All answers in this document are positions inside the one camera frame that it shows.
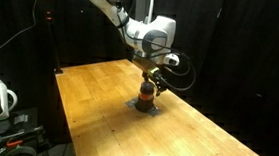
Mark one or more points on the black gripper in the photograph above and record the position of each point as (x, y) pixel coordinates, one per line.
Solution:
(147, 67)

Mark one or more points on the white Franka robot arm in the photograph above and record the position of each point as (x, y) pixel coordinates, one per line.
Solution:
(160, 26)

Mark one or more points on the brown cup with red stripe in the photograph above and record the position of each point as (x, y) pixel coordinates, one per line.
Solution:
(144, 103)

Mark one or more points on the white vertical pole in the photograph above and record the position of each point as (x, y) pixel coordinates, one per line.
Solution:
(151, 5)

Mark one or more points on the black tripod stand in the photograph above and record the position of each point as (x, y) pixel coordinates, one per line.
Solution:
(53, 44)

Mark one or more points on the black equipment case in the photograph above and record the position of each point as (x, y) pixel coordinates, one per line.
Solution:
(25, 126)

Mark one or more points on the grey metal base plate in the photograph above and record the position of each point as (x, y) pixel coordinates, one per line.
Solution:
(153, 112)

